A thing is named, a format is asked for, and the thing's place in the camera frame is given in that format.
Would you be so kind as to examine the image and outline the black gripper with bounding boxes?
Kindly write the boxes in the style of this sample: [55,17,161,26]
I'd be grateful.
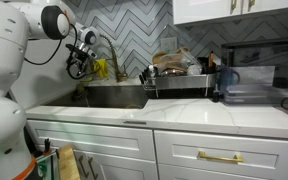
[65,44,96,67]

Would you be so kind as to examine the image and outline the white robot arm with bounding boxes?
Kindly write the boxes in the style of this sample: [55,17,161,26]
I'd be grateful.
[0,0,100,180]

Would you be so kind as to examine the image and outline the yellow green sponge on tray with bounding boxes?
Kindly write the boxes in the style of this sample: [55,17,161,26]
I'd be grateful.
[80,77,93,82]

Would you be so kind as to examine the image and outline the stainless steel sink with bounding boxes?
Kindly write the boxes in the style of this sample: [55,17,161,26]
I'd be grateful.
[46,85,148,109]

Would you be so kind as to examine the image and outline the yellow glove on faucet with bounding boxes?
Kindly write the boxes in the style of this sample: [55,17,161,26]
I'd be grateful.
[96,59,108,77]

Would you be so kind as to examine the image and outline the gold spring kitchen faucet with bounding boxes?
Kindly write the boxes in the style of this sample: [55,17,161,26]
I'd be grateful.
[101,34,128,82]

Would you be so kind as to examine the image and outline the wooden cutting board in rack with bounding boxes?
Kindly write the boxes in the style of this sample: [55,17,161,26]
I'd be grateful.
[152,51,170,64]

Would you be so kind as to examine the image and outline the clear plastic bowl in rack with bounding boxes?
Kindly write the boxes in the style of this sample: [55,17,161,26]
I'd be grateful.
[156,52,197,72]

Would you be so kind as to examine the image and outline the white lower cabinet drawers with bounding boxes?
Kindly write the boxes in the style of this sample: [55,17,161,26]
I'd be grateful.
[27,120,288,180]

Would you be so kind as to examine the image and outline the wooden board lower left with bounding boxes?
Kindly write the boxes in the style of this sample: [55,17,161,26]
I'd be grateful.
[57,144,80,180]

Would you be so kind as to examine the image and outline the white upper cabinet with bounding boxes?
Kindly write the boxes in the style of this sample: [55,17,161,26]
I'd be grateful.
[172,0,288,25]

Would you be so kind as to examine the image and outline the black dish drying rack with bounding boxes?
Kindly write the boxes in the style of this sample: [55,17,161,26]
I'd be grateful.
[139,67,216,99]

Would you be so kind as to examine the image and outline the blue pitcher on counter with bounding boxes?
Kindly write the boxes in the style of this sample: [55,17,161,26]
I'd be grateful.
[220,65,240,93]

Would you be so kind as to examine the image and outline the clear storage container stack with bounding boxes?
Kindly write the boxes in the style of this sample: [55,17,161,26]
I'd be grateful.
[222,66,288,105]

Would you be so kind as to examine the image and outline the black appliance on counter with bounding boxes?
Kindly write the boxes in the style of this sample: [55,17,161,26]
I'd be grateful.
[221,38,288,89]

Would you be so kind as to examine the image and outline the white wall outlet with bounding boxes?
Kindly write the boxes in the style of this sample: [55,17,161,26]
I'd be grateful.
[160,37,177,51]

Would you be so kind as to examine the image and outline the gold drawer handle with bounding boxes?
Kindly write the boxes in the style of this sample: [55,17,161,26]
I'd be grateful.
[198,151,244,163]

